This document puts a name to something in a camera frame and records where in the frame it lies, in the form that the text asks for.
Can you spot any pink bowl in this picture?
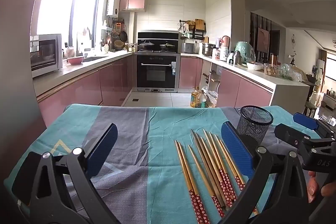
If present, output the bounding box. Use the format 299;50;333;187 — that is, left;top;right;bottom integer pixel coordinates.
67;55;85;65

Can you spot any black mesh utensil holder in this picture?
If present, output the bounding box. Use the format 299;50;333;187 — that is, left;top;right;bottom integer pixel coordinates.
236;105;274;147

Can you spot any black wall rack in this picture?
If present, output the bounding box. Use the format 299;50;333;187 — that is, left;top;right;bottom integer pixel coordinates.
180;19;206;39

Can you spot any person's right hand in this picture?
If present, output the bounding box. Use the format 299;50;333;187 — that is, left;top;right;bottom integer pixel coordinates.
308;171;336;203

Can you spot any teal grey printed tablecloth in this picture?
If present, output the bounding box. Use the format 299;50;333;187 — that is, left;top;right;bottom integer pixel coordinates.
4;103;323;224

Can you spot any white bowl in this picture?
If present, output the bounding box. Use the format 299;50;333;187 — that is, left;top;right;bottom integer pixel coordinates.
247;61;264;71

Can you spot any clear plastic bag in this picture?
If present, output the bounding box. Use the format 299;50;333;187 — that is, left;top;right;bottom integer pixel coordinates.
206;90;219;108

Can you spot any steel stockpot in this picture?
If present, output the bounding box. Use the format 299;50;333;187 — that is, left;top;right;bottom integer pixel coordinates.
202;43;216;57

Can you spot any grey refrigerator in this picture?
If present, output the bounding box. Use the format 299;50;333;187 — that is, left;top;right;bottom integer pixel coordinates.
0;0;63;151

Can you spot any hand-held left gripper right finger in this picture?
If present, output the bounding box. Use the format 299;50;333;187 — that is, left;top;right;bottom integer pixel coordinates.
221;121;315;224

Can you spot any bunch of wooden chopsticks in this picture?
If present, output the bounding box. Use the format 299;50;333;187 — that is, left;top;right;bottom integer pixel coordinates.
175;130;260;224

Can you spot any white wall water heater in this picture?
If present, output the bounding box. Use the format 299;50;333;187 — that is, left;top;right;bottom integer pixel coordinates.
106;0;121;17

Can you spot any pink water kettle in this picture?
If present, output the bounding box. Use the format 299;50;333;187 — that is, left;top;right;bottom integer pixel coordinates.
221;35;231;52

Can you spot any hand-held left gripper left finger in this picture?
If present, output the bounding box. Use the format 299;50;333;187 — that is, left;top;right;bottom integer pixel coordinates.
4;123;121;224

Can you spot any bag of green vegetables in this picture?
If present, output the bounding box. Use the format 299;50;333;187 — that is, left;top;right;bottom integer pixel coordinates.
278;64;310;81

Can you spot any pink wall picture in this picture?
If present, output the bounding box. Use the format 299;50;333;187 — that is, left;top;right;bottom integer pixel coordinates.
257;27;270;52

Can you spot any black wok with lid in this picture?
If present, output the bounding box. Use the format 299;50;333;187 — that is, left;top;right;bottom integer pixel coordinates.
138;40;155;51

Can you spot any kitchen window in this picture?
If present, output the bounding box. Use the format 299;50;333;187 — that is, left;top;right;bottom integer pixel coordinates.
34;0;107;56

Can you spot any mint green kitchen appliance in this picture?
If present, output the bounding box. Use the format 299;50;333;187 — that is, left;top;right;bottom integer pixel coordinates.
234;41;256;63

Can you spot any long pink base cabinet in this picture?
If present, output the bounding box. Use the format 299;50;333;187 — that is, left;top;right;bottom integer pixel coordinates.
37;53;134;122

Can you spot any yellow cooking oil bottle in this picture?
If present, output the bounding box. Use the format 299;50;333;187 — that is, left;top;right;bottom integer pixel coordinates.
190;86;201;108

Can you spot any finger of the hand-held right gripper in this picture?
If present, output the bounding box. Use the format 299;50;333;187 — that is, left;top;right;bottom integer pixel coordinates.
293;112;336;138
274;123;313;153

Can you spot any black range hood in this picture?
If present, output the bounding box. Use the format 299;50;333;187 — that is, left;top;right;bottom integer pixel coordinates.
138;31;179;52

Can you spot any black built-in oven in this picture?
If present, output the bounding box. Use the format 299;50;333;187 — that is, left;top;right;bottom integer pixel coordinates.
134;53;181;93

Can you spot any pink base cabinet white end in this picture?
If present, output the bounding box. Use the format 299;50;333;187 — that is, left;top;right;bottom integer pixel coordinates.
180;55;310;109

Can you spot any clear food container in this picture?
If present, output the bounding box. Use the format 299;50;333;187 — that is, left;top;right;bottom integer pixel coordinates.
264;63;279;77

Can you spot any hanging kitchen utensils rack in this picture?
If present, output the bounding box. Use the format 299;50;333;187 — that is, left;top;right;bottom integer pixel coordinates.
105;18;129;51

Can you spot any white microwave oven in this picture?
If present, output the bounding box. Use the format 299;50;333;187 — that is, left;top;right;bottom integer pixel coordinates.
30;34;63;78

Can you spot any living room window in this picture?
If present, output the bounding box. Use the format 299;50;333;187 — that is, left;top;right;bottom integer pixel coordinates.
325;52;336;88

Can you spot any kitchen sink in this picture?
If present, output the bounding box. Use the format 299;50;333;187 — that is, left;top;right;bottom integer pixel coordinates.
84;55;109;62

